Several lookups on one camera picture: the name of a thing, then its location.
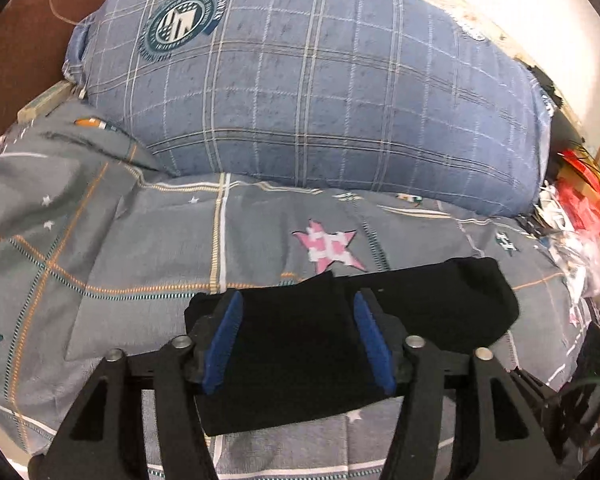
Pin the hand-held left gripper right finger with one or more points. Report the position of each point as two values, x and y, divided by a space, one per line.
375 345

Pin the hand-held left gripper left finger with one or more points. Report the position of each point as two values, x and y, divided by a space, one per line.
222 345

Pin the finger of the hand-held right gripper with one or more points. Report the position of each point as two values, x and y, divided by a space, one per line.
532 385

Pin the black pants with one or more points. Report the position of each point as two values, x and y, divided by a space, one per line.
295 350

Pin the white plastic bags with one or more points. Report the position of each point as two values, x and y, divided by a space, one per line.
575 260

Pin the grey star print bedsheet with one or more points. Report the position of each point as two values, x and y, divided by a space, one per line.
130 240

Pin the red packets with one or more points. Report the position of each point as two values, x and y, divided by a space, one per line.
590 195

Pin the blue plaid pillow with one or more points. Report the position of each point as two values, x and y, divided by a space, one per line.
305 85

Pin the pale wooden bed slat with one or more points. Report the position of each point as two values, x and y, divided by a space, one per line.
45 102

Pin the brown headboard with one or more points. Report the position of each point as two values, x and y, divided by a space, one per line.
20 60

